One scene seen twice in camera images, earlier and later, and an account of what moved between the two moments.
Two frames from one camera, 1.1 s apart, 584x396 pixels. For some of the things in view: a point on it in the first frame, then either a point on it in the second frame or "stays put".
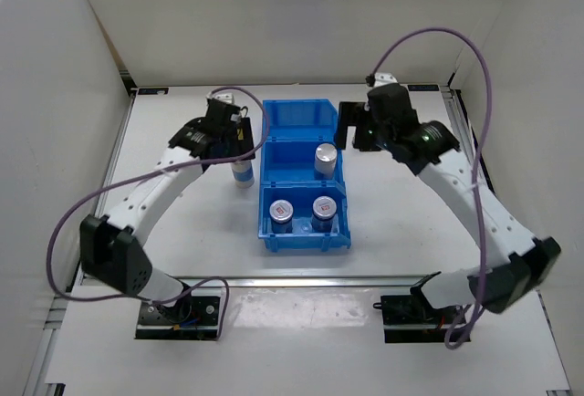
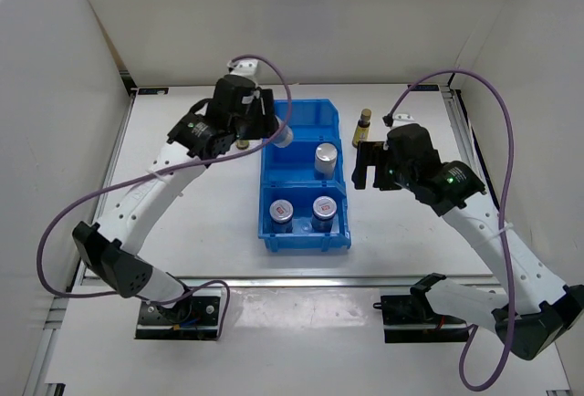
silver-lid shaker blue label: [326, 156] stays put
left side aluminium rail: [103, 193] stays put
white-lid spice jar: [282, 213] stays put
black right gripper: [354, 115] → [370, 154]
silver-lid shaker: [243, 173] → [286, 136]
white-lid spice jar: [324, 208] stays put
